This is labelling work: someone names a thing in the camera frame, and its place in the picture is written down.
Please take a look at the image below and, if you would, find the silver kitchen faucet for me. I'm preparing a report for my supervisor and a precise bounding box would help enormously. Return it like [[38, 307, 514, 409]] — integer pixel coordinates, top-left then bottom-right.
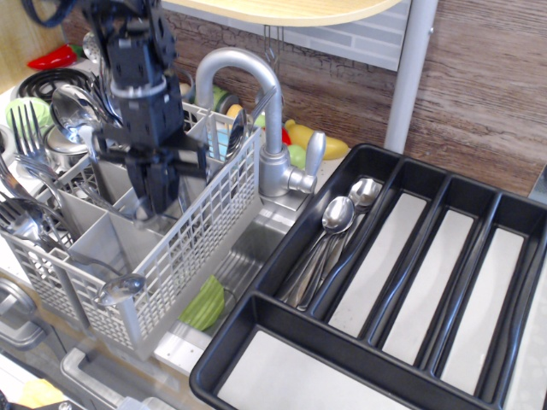
[[196, 47, 326, 197]]

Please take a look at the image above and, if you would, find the grey plastic cutlery basket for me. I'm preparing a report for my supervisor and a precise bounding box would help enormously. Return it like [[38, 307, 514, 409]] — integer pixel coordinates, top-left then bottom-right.
[[4, 129, 262, 360]]

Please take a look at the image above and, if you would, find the black cutlery tray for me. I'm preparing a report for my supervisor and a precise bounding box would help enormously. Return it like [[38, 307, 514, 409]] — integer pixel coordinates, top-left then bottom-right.
[[190, 144, 546, 409]]

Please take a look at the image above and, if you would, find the steel spoon in tray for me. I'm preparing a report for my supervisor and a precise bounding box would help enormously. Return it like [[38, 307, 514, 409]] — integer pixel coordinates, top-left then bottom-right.
[[277, 178, 383, 308], [293, 196, 355, 310]]

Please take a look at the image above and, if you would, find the yellow toy banana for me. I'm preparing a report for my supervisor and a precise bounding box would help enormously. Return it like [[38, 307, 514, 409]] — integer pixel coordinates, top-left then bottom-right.
[[285, 119, 350, 161]]

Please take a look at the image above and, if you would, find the steel spoon in tray front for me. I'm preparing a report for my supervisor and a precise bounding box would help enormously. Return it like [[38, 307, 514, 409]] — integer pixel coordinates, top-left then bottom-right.
[[293, 196, 355, 310]]

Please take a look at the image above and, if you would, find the green toy cabbage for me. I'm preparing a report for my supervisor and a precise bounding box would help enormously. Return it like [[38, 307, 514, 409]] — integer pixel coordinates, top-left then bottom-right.
[[5, 97, 53, 132]]

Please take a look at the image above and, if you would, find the steel sink basin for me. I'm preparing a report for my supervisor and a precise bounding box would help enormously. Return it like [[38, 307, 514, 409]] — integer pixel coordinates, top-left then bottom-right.
[[154, 202, 299, 376]]

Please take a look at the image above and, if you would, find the grey metal pole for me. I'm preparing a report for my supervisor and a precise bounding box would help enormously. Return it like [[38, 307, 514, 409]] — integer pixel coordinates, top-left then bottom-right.
[[384, 0, 438, 154]]

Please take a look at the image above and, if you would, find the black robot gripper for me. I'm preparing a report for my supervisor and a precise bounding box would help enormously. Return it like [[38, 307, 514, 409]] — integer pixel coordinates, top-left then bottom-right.
[[95, 76, 209, 214]]

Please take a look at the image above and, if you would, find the black stove burner coil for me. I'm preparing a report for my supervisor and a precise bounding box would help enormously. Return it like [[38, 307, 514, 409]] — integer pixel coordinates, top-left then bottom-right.
[[15, 68, 91, 103]]

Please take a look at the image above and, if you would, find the green toy vegetable in sink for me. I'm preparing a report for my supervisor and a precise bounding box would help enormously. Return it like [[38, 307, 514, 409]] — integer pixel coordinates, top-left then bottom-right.
[[179, 276, 225, 331]]

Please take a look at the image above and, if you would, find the wooden round shelf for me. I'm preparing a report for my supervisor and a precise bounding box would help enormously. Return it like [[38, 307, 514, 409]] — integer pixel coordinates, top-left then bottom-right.
[[163, 0, 399, 27]]

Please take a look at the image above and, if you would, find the hanging steel skimmer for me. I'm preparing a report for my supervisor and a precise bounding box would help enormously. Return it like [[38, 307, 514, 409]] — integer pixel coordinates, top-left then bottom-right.
[[82, 32, 102, 63]]

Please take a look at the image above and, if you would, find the steel spoon in tray back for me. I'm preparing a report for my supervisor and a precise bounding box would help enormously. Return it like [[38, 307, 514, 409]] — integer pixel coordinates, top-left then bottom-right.
[[277, 178, 383, 308]]

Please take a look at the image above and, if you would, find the small steel spoon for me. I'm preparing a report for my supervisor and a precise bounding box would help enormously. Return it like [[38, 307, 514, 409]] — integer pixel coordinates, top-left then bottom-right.
[[132, 197, 162, 231]]

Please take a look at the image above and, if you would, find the steel spoon at basket front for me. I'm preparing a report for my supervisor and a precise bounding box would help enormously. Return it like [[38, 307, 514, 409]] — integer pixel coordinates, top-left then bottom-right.
[[69, 251, 146, 307]]

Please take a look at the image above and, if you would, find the red toy chili pepper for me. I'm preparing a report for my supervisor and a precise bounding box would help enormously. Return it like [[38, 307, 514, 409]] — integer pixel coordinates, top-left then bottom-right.
[[26, 44, 84, 71]]

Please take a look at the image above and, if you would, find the steel fork lower left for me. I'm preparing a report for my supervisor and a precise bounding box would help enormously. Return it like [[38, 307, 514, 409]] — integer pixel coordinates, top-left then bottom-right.
[[1, 198, 67, 252]]

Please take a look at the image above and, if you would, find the steel fork upright left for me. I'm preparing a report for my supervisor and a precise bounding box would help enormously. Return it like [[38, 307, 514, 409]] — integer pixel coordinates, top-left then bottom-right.
[[13, 112, 62, 208]]

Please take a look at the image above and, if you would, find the large steel serving spoon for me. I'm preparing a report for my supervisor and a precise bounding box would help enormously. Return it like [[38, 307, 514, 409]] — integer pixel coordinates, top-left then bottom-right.
[[50, 84, 113, 206]]

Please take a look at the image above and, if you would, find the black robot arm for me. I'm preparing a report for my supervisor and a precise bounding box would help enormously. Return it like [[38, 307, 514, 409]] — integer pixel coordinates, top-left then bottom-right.
[[22, 1, 208, 214]]

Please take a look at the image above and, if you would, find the steel pot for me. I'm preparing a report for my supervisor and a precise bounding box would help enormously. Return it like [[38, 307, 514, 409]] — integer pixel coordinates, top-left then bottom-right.
[[44, 126, 88, 171]]

